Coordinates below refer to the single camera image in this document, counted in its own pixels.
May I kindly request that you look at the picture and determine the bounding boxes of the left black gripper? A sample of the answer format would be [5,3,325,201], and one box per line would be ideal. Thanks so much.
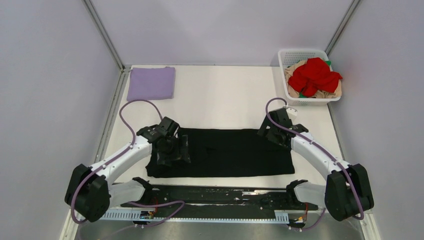
[157,134,191,167]

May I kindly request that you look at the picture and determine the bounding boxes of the black t shirt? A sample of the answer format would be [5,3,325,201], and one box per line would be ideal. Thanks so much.
[145,128,295,178]

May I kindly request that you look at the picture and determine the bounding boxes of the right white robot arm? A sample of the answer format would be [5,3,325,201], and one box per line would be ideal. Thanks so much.
[258,107,375,222]

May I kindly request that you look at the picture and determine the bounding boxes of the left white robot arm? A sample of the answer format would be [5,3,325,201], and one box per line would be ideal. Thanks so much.
[64,117,191,222]

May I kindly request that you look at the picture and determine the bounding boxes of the red t shirt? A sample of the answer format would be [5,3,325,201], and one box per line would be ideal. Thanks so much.
[288,57,343,97]

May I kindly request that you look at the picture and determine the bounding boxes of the white plastic basket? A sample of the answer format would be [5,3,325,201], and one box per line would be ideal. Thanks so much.
[277,48,343,106]

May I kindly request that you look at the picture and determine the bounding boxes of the beige t shirt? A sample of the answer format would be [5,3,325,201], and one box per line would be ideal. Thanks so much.
[283,60,342,99]

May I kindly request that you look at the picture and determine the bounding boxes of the folded purple t shirt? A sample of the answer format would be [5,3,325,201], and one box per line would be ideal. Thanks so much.
[126,66,176,102]

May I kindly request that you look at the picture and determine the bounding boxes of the slotted cable duct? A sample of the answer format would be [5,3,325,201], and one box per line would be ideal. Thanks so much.
[100,205,290,224]

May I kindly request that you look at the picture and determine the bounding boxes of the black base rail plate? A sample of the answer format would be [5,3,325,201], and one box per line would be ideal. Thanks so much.
[138,184,318,214]

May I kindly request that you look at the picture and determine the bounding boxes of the right aluminium corner post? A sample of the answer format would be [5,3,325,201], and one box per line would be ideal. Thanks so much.
[324,0,362,56]

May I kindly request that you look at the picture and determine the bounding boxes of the aluminium corner post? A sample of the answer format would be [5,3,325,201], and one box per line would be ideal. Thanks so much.
[324,0,362,56]
[82,0,125,72]

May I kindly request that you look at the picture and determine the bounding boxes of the left aluminium corner post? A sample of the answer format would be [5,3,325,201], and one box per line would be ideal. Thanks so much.
[82,0,125,72]

